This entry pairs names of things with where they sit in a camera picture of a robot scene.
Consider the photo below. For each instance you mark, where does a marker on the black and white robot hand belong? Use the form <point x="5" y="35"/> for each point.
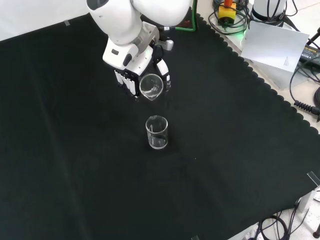
<point x="120" y="56"/>

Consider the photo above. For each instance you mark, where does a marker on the small clear glass beaker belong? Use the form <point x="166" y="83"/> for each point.
<point x="149" y="97"/>

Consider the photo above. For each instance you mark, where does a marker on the clear glass beaker with markings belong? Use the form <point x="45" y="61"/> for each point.
<point x="157" y="143"/>

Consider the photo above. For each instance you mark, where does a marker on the clear cloth clip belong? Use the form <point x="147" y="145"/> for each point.
<point x="313" y="178"/>
<point x="67" y="23"/>
<point x="195" y="237"/>

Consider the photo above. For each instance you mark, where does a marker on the black table cloth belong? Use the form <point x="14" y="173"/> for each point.
<point x="75" y="150"/>

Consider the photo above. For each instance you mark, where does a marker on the yellow stop button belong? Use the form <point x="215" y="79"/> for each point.
<point x="227" y="13"/>

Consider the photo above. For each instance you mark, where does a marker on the pale board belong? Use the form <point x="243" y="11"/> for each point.
<point x="272" y="42"/>

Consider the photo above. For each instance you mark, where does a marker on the black power adapter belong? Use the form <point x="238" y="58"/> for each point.
<point x="311" y="53"/>

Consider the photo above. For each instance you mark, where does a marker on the black tripod leg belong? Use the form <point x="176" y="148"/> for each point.
<point x="313" y="37"/>

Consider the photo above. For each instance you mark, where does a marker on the white power strip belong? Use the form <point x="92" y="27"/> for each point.
<point x="251" y="231"/>

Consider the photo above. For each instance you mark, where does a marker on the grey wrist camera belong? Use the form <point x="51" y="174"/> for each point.
<point x="168" y="45"/>

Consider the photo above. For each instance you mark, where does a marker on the white post with black band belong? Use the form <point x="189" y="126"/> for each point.
<point x="262" y="10"/>

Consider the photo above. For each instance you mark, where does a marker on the white metal frame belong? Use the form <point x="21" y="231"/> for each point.
<point x="310" y="207"/>

